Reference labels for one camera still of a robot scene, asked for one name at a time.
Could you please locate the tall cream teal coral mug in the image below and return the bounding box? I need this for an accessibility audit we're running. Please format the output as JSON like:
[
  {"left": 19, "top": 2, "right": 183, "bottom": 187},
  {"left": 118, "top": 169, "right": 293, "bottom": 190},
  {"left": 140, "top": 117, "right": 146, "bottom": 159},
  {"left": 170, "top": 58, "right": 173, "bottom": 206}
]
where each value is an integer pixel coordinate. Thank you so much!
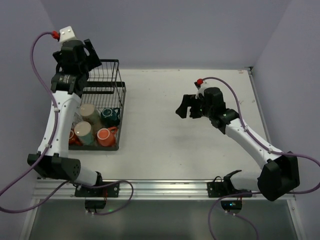
[{"left": 74, "top": 121, "right": 95, "bottom": 146}]

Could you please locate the large orange mug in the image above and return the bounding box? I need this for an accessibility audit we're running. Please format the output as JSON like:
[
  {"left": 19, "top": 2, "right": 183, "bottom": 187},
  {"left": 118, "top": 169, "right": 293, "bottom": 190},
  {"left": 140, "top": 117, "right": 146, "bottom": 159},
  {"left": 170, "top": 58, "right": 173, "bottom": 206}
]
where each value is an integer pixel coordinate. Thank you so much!
[{"left": 96, "top": 126, "right": 118, "bottom": 147}]

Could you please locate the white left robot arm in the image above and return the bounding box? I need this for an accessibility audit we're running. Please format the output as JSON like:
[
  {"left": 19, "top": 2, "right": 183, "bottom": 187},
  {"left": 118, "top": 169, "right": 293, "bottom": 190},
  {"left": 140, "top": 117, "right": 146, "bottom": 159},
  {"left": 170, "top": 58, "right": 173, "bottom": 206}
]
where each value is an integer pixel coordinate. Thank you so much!
[{"left": 27, "top": 39, "right": 102, "bottom": 186}]

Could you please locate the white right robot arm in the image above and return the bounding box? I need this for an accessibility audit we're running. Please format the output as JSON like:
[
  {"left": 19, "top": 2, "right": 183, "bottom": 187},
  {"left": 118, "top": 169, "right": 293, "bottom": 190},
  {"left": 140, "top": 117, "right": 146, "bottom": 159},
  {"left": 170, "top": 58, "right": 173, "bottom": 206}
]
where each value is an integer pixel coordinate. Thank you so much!
[{"left": 175, "top": 87, "right": 300, "bottom": 201}]

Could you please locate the tall cream green mug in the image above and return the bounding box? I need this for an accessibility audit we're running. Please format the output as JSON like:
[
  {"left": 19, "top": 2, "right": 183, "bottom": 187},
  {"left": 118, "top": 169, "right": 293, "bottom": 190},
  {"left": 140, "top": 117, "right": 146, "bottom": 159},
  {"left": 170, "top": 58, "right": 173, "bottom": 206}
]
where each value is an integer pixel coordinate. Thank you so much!
[{"left": 79, "top": 103, "right": 103, "bottom": 131}]

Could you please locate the dark teal mug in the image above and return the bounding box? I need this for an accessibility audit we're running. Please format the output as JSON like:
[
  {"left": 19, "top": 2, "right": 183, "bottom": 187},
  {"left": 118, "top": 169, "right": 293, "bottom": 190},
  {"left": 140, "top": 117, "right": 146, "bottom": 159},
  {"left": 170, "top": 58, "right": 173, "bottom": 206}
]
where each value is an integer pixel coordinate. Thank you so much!
[{"left": 100, "top": 107, "right": 121, "bottom": 128}]

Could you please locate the clear faceted glass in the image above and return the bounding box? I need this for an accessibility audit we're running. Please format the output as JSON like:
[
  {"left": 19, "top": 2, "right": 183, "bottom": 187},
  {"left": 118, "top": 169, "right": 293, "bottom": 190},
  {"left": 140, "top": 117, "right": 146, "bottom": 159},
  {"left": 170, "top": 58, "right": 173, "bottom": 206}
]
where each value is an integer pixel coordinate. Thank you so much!
[{"left": 71, "top": 112, "right": 83, "bottom": 129}]

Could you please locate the small orange red mug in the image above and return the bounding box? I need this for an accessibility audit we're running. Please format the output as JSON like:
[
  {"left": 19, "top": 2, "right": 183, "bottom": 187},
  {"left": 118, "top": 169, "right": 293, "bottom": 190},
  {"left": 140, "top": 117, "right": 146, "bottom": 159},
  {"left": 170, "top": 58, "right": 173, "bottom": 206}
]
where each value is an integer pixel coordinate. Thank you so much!
[{"left": 68, "top": 129, "right": 82, "bottom": 146}]

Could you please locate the right black controller box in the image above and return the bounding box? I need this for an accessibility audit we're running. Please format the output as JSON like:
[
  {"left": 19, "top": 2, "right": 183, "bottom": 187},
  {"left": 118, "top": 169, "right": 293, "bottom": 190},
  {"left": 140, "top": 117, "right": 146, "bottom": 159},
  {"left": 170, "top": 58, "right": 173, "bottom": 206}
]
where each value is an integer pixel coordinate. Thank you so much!
[{"left": 220, "top": 200, "right": 243, "bottom": 214}]

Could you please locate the black controller box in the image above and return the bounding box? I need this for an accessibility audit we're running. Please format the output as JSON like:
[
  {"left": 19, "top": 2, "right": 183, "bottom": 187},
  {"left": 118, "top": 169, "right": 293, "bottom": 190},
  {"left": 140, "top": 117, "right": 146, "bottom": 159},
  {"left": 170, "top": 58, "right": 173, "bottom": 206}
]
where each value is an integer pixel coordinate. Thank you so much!
[
  {"left": 220, "top": 200, "right": 243, "bottom": 214},
  {"left": 84, "top": 200, "right": 107, "bottom": 213}
]

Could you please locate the left black controller box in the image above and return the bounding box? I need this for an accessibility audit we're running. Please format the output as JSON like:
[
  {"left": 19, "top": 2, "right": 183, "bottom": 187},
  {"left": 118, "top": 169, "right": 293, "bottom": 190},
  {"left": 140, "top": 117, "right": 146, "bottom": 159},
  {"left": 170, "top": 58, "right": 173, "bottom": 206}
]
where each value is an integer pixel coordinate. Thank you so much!
[{"left": 84, "top": 200, "right": 107, "bottom": 213}]

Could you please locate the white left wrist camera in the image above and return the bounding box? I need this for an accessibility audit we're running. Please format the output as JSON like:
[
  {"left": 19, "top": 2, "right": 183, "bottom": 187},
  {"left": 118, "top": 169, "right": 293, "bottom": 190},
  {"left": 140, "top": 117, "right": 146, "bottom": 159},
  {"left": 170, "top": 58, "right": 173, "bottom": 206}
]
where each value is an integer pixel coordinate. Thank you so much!
[{"left": 59, "top": 26, "right": 78, "bottom": 44}]

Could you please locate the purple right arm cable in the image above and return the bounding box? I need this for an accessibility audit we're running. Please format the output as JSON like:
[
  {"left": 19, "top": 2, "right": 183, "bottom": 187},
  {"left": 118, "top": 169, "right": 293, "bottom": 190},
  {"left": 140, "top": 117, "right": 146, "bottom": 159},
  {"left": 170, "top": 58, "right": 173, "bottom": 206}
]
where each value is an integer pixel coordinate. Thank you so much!
[{"left": 202, "top": 76, "right": 320, "bottom": 240}]

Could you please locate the black wire dish rack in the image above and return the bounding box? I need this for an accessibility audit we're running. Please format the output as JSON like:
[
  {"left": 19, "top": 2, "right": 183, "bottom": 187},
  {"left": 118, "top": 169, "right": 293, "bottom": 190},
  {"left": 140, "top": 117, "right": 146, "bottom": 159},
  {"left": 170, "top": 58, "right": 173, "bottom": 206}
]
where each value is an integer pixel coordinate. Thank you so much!
[{"left": 68, "top": 59, "right": 127, "bottom": 151}]

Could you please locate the aluminium mounting rail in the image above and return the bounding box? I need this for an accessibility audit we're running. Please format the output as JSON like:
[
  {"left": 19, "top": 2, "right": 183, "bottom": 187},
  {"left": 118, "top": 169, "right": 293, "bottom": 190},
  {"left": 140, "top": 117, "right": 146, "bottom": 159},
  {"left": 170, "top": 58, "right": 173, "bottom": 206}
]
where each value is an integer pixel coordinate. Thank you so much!
[{"left": 32, "top": 178, "right": 293, "bottom": 201}]

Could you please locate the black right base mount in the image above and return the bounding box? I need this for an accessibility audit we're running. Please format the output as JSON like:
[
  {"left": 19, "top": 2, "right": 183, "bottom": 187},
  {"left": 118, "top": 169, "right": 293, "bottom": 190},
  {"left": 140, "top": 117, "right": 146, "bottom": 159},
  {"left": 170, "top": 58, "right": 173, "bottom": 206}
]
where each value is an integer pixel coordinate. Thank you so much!
[{"left": 206, "top": 170, "right": 253, "bottom": 198}]

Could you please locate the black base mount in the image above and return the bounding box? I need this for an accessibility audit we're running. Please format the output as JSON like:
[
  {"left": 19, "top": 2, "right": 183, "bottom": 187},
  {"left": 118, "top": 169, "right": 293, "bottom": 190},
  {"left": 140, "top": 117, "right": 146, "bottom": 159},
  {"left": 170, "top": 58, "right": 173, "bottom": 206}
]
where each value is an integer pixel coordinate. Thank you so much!
[
  {"left": 74, "top": 181, "right": 120, "bottom": 198},
  {"left": 206, "top": 170, "right": 253, "bottom": 198}
]

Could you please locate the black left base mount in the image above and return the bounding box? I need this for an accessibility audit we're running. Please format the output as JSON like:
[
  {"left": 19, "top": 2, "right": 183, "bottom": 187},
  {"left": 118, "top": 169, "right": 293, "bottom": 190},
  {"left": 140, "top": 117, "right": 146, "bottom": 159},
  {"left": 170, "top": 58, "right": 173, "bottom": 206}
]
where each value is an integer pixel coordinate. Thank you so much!
[{"left": 74, "top": 181, "right": 120, "bottom": 198}]

